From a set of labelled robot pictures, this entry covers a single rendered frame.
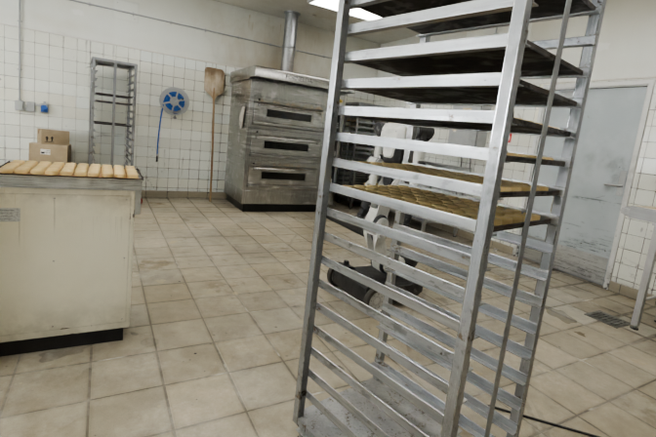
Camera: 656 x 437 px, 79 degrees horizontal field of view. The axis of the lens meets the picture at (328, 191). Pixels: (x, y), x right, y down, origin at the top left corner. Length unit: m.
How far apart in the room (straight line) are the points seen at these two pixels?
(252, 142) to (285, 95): 0.84
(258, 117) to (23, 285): 3.92
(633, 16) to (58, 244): 5.12
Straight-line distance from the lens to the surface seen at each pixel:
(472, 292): 1.06
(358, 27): 1.41
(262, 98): 5.72
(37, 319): 2.48
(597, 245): 5.03
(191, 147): 6.52
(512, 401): 1.65
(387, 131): 3.04
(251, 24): 6.86
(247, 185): 5.68
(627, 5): 5.26
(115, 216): 2.29
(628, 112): 4.99
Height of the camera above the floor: 1.24
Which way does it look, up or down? 8 degrees down
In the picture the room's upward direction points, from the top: 7 degrees clockwise
